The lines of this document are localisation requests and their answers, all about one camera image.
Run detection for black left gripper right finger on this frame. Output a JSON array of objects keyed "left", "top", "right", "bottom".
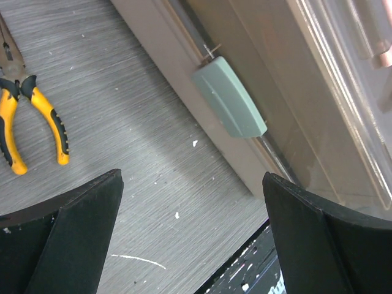
[{"left": 262, "top": 172, "right": 391, "bottom": 293}]

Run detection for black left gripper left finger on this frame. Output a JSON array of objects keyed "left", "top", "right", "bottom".
[{"left": 1, "top": 169, "right": 124, "bottom": 293}]

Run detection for translucent brown plastic toolbox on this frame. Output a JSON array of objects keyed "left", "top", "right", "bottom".
[{"left": 113, "top": 1, "right": 391, "bottom": 219}]

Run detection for grey green toolbox latch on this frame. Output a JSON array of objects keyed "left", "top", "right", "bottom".
[{"left": 192, "top": 56, "right": 268, "bottom": 138}]

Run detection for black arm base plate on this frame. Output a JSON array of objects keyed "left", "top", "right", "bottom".
[{"left": 195, "top": 221, "right": 286, "bottom": 294}]

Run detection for yellow handled long nose pliers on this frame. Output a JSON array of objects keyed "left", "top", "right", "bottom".
[{"left": 1, "top": 18, "right": 70, "bottom": 175}]

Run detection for pink toolbox carry handle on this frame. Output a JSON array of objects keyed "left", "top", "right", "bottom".
[{"left": 371, "top": 46, "right": 392, "bottom": 69}]

